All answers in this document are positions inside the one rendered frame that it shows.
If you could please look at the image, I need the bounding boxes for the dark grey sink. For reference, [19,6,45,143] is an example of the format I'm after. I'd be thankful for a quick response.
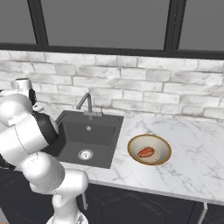
[43,109,125,170]

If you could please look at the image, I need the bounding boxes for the orange-red frozen vegetable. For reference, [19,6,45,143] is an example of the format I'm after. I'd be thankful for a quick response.
[136,146,156,159]

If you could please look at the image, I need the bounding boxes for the beige bowl with brown rim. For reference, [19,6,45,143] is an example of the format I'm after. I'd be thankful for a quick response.
[127,133,172,166]

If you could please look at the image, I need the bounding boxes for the dark grey tap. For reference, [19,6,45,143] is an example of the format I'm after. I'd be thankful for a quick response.
[75,92,104,118]

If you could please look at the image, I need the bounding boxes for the silver cupboard handle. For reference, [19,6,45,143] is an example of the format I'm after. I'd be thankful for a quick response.
[198,202,208,224]
[81,191,89,211]

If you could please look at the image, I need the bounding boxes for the black window frame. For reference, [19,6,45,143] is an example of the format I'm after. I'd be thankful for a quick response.
[0,0,224,61]

